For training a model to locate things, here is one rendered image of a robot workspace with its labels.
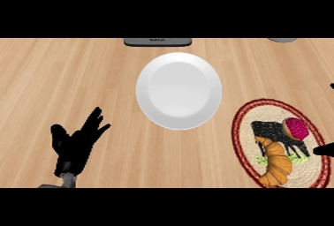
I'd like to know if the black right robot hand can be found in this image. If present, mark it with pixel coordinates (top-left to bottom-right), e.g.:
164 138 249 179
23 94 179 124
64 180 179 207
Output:
312 82 334 157

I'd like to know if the dark grey flat appliance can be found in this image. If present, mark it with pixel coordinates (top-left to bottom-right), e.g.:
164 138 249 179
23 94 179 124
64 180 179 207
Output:
123 38 194 48

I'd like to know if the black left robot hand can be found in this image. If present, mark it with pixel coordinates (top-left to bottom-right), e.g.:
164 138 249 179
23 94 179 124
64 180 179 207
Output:
51 106 113 178

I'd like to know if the grey rounded object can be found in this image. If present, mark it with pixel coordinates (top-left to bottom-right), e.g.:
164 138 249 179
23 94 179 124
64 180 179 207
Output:
268 38 299 44

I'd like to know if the round woven red-rimmed placemat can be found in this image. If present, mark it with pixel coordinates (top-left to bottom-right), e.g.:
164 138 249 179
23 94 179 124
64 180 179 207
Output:
229 98 333 189

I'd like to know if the pink frosted cupcake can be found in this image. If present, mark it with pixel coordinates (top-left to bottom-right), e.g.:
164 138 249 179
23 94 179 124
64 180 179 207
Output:
283 117 311 142

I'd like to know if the golden brown croissant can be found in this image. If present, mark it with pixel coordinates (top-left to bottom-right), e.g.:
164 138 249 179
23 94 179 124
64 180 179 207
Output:
255 135 294 187

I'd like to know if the white oval plate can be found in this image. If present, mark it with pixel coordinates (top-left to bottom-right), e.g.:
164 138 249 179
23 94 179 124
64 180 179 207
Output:
135 51 224 131

